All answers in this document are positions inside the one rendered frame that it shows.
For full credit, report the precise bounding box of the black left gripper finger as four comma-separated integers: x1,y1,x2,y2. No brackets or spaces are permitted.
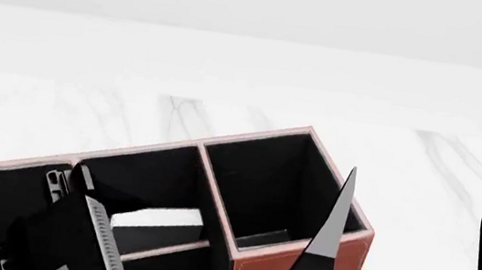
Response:
42,167,75,206
18,157,145,270

